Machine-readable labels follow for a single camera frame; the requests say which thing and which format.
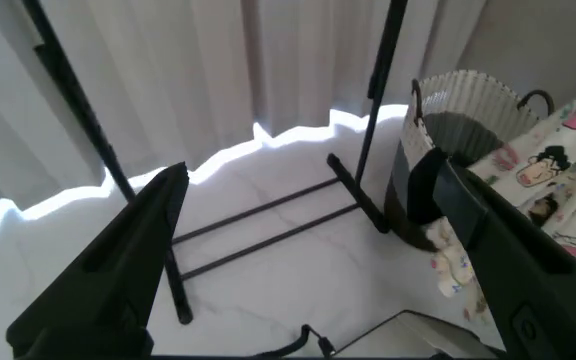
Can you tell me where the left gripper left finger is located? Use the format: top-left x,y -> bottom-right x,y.
6,161 -> 190,359

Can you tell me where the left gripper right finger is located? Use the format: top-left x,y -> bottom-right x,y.
407,147 -> 576,360

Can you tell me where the cream printed garment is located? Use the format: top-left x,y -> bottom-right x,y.
426,79 -> 576,326

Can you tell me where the black clothes rack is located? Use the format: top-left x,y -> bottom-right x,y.
20,0 -> 409,325

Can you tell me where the white laundry basket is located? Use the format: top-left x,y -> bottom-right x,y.
384,69 -> 557,252

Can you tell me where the black cable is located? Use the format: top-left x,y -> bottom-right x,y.
252,323 -> 338,359

